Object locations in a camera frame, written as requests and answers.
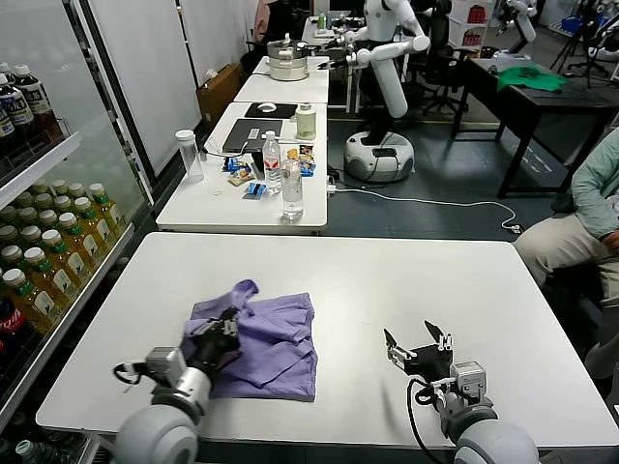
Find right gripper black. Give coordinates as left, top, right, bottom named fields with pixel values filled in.
left=383, top=319, right=457, bottom=384

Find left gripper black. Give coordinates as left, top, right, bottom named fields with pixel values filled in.
left=188, top=313, right=241, bottom=371

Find purple t-shirt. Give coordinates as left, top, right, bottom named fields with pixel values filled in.
left=183, top=278, right=319, bottom=403

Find white desk with snacks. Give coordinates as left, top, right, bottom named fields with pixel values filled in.
left=155, top=101, right=330, bottom=238

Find clear unlabelled water bottle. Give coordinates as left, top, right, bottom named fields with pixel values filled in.
left=280, top=157, right=306, bottom=222

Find water bottle red label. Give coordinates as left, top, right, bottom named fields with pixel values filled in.
left=262, top=130, right=283, bottom=196

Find tall clear tumbler white lid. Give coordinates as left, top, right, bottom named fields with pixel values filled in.
left=174, top=129, right=205, bottom=185

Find dark grey closed laptop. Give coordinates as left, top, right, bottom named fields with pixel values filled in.
left=221, top=118, right=284, bottom=155

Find cola bottle red label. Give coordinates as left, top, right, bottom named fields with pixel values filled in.
left=0, top=295, right=39, bottom=362

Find pale green jar white lid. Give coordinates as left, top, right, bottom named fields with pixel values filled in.
left=294, top=102, right=317, bottom=142

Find black mouse pad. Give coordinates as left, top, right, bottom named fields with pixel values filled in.
left=243, top=101, right=300, bottom=121

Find green label bottle white cap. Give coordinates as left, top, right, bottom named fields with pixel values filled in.
left=14, top=438, right=59, bottom=464

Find cardboard box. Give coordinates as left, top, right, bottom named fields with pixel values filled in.
left=195, top=62, right=246, bottom=126

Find seated person green shirt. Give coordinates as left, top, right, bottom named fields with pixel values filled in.
left=513, top=130, right=619, bottom=381

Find glass door drinks cabinet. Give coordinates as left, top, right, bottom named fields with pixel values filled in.
left=0, top=0, right=157, bottom=436

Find white desk with steamer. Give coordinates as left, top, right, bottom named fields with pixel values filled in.
left=232, top=55, right=331, bottom=105

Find white humanoid robot wheeled base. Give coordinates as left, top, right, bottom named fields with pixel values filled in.
left=316, top=0, right=431, bottom=184

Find steel steamer pot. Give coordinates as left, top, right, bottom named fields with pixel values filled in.
left=266, top=33, right=310, bottom=82

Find black table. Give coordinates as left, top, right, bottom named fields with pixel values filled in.
left=454, top=56, right=619, bottom=200

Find green cloth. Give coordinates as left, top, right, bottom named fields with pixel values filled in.
left=497, top=66, right=571, bottom=94

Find dark tea bottle white cap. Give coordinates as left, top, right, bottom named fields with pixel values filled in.
left=0, top=72, right=36, bottom=157
left=12, top=64, right=65, bottom=144

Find cluttered white desk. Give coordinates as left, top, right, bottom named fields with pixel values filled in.
left=300, top=14, right=368, bottom=49

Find pink jacket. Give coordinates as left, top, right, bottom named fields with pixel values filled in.
left=253, top=0, right=276, bottom=44

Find white shelf unit red items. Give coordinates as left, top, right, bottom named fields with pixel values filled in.
left=447, top=0, right=492, bottom=49

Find black office chair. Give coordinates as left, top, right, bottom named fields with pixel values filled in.
left=409, top=0, right=481, bottom=117

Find black tripod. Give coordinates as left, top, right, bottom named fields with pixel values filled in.
left=550, top=0, right=610, bottom=91

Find blue plastic crate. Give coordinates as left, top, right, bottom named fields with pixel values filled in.
left=560, top=16, right=605, bottom=35

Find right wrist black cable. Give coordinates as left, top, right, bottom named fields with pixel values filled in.
left=405, top=379, right=456, bottom=464

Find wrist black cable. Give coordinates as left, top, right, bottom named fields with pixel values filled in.
left=113, top=361, right=149, bottom=387
left=405, top=379, right=456, bottom=464

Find right wrist camera box silver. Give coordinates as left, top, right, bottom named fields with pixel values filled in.
left=452, top=361, right=487, bottom=400

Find wrist camera box silver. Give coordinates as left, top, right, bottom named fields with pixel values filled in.
left=144, top=346, right=189, bottom=388
left=452, top=361, right=487, bottom=400

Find left wrist camera box silver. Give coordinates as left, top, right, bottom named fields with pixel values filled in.
left=144, top=346, right=189, bottom=388

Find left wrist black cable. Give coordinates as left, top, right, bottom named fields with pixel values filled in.
left=113, top=361, right=149, bottom=387

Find white floor cable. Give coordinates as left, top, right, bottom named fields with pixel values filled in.
left=333, top=186, right=521, bottom=233

